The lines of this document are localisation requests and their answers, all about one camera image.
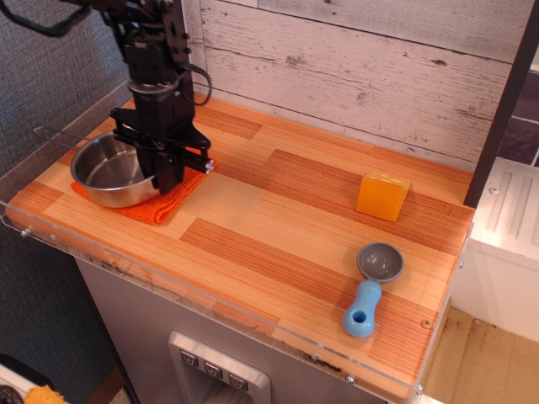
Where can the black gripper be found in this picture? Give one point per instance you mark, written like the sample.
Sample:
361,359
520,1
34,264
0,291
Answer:
162,130

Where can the stainless steel pot with handle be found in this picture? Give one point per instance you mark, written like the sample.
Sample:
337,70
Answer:
107,169

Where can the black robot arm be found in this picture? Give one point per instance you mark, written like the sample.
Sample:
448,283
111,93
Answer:
154,45

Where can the yellow cheese block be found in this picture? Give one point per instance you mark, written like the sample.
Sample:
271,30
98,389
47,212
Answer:
382,195

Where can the orange knitted cloth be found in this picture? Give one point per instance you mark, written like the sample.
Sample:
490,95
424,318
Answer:
157,210

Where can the grey cabinet front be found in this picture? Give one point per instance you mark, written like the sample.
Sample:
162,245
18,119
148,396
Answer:
139,322

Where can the clear acrylic table guard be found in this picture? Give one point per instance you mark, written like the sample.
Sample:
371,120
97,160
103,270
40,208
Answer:
271,238

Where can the silver dispenser panel with buttons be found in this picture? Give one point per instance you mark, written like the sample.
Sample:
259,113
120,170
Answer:
206,375

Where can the blue grey toy scoop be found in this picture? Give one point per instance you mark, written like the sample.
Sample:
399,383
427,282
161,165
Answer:
380,263

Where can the black yellow object bottom left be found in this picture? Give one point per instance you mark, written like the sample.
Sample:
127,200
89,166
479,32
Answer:
36,395

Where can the white plastic cabinet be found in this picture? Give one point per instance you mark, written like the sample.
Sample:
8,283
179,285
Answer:
497,277

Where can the dark right shelf post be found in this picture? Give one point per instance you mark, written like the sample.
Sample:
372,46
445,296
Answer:
514,84

